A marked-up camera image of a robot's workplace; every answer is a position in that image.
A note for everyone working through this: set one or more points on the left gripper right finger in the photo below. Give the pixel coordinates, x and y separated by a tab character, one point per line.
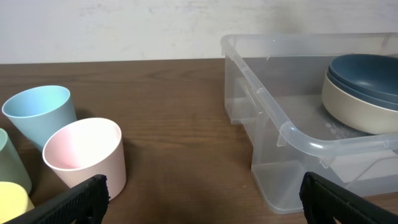
325	202

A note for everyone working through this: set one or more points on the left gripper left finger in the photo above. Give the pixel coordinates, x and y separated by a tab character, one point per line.
85	203

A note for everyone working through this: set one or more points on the beige large bowl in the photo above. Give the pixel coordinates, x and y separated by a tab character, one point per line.
344	104

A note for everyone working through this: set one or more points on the clear plastic storage bin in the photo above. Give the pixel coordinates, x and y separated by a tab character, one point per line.
273	86

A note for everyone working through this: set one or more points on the white label on bin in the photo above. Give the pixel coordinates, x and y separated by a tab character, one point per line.
365	166

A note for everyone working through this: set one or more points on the pink plastic cup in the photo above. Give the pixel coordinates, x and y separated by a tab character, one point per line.
85	148

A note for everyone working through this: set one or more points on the yellow plastic cup lower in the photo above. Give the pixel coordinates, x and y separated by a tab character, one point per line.
14	201

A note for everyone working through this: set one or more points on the green plastic cup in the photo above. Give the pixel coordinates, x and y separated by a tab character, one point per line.
12	168

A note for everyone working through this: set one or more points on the light blue plastic cup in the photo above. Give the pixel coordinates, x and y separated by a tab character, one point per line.
40	112

